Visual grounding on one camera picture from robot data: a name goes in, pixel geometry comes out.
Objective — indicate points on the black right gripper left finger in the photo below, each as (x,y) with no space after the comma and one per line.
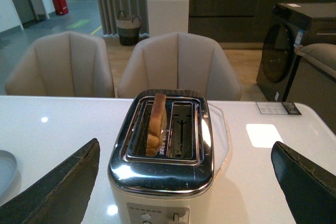
(62,195)

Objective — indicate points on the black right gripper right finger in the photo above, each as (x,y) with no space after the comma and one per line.
(308,188)

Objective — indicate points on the white round plate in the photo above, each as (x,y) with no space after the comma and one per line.
(8,170)

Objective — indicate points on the bread slice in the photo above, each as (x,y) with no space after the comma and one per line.
(157,124)

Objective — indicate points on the black white label card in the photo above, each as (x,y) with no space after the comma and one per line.
(278,108)

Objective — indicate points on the white chrome toaster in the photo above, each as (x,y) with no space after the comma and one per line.
(172,186)

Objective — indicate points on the beige chair left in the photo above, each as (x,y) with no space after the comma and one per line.
(68,64)

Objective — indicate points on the beige chair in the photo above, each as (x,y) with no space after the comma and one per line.
(68,64)
(180,61)

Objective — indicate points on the dark washing machine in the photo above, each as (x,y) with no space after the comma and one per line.
(292,25)

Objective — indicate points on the beige chair right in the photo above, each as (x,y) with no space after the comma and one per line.
(180,61)

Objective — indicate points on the dark kitchen counter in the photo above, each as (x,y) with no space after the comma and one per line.
(234,22)

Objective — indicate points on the red bin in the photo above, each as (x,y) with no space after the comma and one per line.
(60,6)

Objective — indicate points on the white tall cabinet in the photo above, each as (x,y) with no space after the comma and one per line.
(166,16)

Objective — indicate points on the woven basket with handles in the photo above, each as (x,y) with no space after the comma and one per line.
(128,28)

